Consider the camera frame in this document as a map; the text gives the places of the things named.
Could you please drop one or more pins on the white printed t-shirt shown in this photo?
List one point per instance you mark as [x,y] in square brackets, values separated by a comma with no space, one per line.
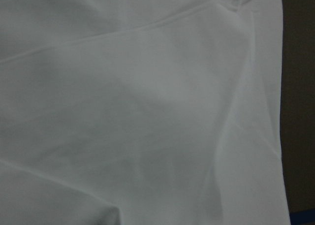
[141,112]

